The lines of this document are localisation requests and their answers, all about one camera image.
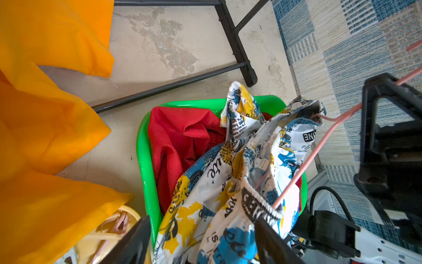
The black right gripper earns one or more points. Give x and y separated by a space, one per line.
390 172

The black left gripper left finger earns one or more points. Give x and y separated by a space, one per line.
133 248

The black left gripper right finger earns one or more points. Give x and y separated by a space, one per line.
271 248

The pink wire hanger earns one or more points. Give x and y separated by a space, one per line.
339 120

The white blue patterned shorts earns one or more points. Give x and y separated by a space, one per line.
216 202

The red shorts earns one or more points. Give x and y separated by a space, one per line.
179 137

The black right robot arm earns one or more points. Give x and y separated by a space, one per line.
337 236

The orange shorts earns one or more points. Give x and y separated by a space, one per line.
45 129

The yellow plastic tray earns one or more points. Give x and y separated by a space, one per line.
95 246

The green plastic basket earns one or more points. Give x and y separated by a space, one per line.
270 104

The black clothes rack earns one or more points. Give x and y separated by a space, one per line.
166 46

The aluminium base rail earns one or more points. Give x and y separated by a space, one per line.
321 179

